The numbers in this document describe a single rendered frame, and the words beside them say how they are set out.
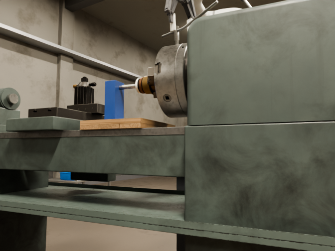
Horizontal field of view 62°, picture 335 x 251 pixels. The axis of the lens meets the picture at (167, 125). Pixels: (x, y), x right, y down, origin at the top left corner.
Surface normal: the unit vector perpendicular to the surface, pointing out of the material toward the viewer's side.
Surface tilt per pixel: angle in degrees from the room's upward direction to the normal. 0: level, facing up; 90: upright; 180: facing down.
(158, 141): 90
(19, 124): 90
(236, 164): 90
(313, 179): 90
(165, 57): 64
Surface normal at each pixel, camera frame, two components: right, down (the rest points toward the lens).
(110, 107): -0.40, -0.08
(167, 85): -0.38, 0.25
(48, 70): 0.86, -0.04
